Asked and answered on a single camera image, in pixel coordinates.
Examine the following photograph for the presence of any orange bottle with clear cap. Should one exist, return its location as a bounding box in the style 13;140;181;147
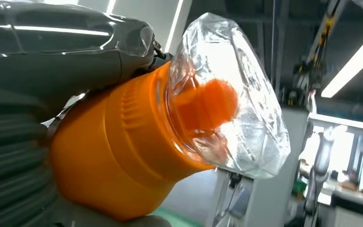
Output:
48;12;292;222

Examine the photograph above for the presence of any overhead rail with yellow cables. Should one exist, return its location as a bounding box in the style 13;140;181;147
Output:
293;0;345;107

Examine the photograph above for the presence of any long ceiling light panel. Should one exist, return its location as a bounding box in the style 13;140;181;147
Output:
320;36;363;99

